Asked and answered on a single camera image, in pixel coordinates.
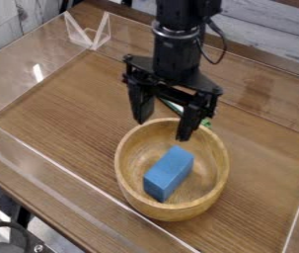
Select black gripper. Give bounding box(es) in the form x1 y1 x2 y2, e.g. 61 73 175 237
123 19 223 141

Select blue rectangular block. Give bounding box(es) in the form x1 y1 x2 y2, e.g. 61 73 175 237
144 145 194 203

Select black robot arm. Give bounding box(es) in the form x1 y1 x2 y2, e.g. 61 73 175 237
123 0 223 141

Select brown wooden bowl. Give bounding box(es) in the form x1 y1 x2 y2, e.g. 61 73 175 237
115 118 230 221

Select green white marker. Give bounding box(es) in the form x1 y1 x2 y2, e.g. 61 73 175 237
160 99 211 127

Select clear acrylic tray wall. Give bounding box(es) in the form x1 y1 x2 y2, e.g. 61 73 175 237
0 128 199 253

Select metal table bracket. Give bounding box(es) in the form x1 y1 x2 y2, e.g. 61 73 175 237
24 232 55 253

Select black cable bottom left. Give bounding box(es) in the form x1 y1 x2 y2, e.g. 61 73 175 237
0 221 28 253

